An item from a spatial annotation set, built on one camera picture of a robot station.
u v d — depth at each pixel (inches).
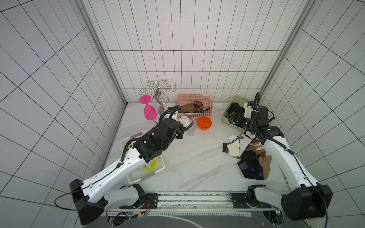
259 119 22.5
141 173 31.3
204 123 40.7
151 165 31.7
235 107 42.8
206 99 46.5
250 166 32.2
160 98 36.3
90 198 14.7
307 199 14.9
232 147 35.3
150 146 18.7
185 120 27.2
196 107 42.3
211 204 28.6
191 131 39.2
